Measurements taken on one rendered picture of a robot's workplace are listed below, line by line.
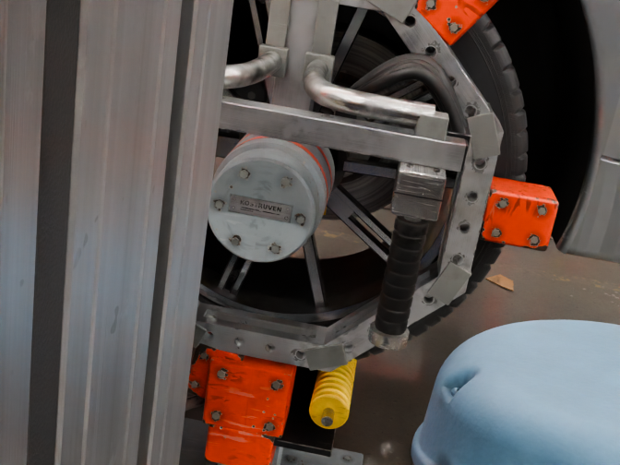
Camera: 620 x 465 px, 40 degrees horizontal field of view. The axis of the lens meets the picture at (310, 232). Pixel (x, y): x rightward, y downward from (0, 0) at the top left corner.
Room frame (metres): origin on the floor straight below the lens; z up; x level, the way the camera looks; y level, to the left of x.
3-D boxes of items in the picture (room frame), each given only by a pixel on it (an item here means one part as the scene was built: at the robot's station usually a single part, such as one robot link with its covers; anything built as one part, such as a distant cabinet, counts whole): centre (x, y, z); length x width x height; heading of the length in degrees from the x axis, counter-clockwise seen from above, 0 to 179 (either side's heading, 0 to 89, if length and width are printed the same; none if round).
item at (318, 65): (0.98, -0.04, 1.03); 0.19 x 0.18 x 0.11; 176
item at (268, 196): (1.03, 0.05, 0.85); 0.21 x 0.14 x 0.14; 176
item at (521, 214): (1.09, -0.27, 0.85); 0.09 x 0.08 x 0.07; 86
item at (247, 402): (1.14, 0.05, 0.48); 0.16 x 0.12 x 0.17; 176
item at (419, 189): (0.89, -0.11, 0.93); 0.09 x 0.05 x 0.05; 176
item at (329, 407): (1.20, -0.08, 0.51); 0.29 x 0.06 x 0.06; 176
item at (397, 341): (0.86, -0.10, 0.83); 0.04 x 0.04 x 0.16
